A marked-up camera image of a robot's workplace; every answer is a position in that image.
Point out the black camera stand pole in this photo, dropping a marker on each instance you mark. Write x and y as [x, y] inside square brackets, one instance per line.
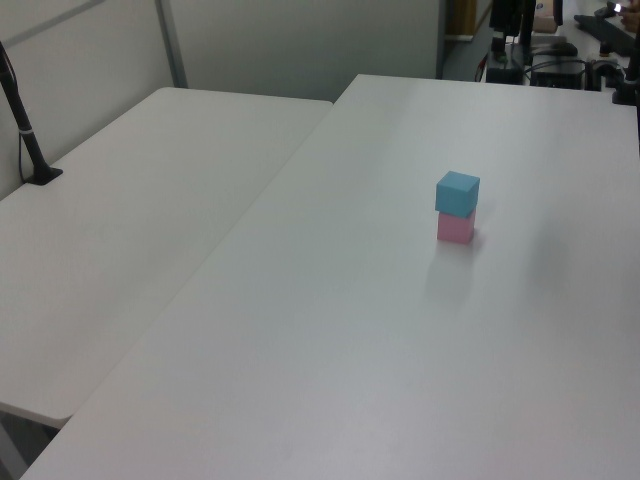
[28, 144]

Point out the black clamp mount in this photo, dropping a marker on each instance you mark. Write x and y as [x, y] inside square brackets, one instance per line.
[626, 87]

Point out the tan cardboard box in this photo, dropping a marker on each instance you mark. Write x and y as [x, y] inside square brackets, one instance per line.
[545, 17]

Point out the small black electronics box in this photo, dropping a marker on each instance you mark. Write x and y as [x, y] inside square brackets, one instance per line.
[502, 75]

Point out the tan wooden panel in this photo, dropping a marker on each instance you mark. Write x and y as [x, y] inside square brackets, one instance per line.
[460, 17]

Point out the dark grey computer mouse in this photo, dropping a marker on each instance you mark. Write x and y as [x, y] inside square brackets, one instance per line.
[562, 49]

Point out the large black electronics box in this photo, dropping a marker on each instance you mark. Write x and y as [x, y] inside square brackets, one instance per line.
[557, 77]

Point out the pink cube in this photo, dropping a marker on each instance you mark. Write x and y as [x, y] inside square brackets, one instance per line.
[454, 230]

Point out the black keyboard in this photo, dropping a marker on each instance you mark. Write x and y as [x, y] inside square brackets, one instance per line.
[606, 31]

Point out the blue cube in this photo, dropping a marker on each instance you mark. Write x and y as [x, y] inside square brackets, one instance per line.
[454, 197]

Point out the black upright device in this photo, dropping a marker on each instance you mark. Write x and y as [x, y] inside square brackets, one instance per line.
[525, 25]

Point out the grey partition frame post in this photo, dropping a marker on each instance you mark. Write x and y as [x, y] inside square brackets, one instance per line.
[172, 50]

